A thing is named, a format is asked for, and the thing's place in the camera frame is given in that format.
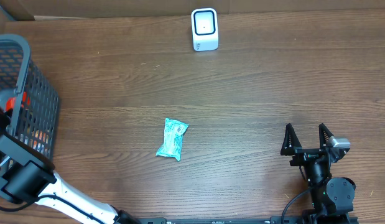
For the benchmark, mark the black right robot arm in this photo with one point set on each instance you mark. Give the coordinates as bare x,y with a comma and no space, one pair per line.
332,197

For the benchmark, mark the brown cardboard backboard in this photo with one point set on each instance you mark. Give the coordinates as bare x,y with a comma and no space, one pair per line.
25,10

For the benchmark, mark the dark grey plastic basket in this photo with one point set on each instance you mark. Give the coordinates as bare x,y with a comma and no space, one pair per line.
19,74

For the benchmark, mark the orange spaghetti packet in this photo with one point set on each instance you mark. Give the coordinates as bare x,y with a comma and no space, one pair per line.
40,135

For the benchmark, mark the white barcode scanner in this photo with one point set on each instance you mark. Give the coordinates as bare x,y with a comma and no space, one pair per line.
205,34

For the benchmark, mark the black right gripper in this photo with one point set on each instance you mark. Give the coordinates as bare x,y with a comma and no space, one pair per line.
291,146

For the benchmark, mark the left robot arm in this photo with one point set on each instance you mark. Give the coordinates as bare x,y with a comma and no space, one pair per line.
28,177

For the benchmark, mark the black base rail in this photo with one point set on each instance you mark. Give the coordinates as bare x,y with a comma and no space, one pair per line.
242,221

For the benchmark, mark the teal snack packet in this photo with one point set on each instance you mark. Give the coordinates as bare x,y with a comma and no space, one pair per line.
173,139

